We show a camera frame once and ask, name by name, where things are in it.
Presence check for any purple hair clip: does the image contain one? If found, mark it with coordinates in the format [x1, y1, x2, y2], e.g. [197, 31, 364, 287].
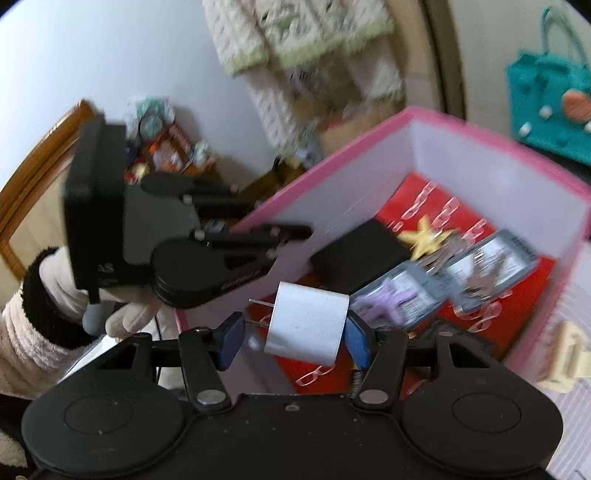
[352, 280, 418, 324]

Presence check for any grey packaged card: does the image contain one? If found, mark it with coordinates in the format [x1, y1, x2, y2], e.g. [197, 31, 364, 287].
[349, 229, 539, 330]

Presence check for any white charger plug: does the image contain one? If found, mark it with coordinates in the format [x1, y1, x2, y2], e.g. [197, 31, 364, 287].
[249, 282, 349, 367]

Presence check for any black box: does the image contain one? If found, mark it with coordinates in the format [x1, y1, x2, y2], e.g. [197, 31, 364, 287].
[311, 219, 411, 295]

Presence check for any yellow star clip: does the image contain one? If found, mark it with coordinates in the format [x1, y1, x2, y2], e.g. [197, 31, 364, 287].
[398, 215, 453, 261]

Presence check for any pink storage box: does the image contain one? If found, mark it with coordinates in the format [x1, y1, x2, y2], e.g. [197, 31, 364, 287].
[174, 104, 591, 402]

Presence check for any cream plastic clip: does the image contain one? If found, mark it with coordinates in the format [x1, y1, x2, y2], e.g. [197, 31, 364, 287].
[537, 321, 590, 393]

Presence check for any white gloved left hand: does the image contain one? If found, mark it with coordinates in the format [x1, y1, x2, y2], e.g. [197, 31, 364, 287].
[39, 247, 162, 339]

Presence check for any wooden chair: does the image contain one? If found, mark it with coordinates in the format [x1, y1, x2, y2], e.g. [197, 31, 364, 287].
[1, 99, 97, 281]

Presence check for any cream knitted cardigan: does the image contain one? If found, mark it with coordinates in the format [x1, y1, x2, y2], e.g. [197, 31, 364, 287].
[202, 1, 405, 152]

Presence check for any striped white tablecloth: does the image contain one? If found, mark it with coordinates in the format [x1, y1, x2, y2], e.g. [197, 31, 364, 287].
[537, 280, 590, 479]

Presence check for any beige wardrobe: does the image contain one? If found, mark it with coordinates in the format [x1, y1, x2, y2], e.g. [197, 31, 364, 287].
[388, 0, 590, 136]

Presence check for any teal felt handbag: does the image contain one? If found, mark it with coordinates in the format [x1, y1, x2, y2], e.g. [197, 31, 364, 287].
[506, 7, 590, 165]

